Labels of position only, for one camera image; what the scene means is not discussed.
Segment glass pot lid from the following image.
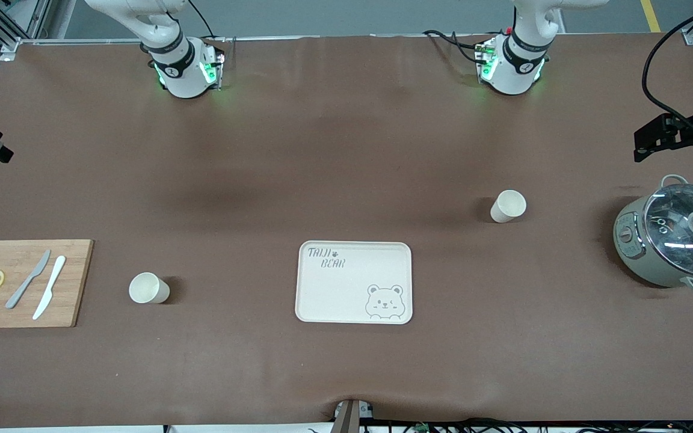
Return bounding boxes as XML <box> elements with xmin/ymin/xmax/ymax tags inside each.
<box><xmin>643</xmin><ymin>183</ymin><xmax>693</xmax><ymax>278</ymax></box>

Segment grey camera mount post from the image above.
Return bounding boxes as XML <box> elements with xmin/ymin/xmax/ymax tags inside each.
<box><xmin>333</xmin><ymin>398</ymin><xmax>375</xmax><ymax>433</ymax></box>

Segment white plastic knife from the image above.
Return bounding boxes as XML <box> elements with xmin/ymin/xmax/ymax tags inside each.
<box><xmin>32</xmin><ymin>256</ymin><xmax>67</xmax><ymax>321</ymax></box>

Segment grey plastic knife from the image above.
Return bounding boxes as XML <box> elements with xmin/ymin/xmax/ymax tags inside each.
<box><xmin>5</xmin><ymin>250</ymin><xmax>52</xmax><ymax>310</ymax></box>

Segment bamboo cutting board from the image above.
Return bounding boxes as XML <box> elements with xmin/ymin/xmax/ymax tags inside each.
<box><xmin>0</xmin><ymin>239</ymin><xmax>94</xmax><ymax>329</ymax></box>

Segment grey pot with glass lid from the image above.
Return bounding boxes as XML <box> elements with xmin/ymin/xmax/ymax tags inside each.
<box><xmin>613</xmin><ymin>174</ymin><xmax>693</xmax><ymax>295</ymax></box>

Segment black right arm base cable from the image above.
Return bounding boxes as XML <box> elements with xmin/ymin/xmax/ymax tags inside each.
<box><xmin>187</xmin><ymin>0</ymin><xmax>215</xmax><ymax>40</ymax></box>

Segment white plastic cup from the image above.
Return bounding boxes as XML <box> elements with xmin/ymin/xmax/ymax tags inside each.
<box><xmin>490</xmin><ymin>189</ymin><xmax>528</xmax><ymax>224</ymax></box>
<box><xmin>129</xmin><ymin>272</ymin><xmax>171</xmax><ymax>304</ymax></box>

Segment black left arm base cables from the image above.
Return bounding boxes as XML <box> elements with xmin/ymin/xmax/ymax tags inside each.
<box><xmin>423</xmin><ymin>29</ymin><xmax>487</xmax><ymax>64</ymax></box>

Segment beige bear print tray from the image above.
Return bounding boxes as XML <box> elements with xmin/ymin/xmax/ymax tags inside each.
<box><xmin>295</xmin><ymin>241</ymin><xmax>413</xmax><ymax>325</ymax></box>

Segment brown table cover mat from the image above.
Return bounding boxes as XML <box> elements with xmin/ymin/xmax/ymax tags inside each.
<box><xmin>0</xmin><ymin>33</ymin><xmax>693</xmax><ymax>429</ymax></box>

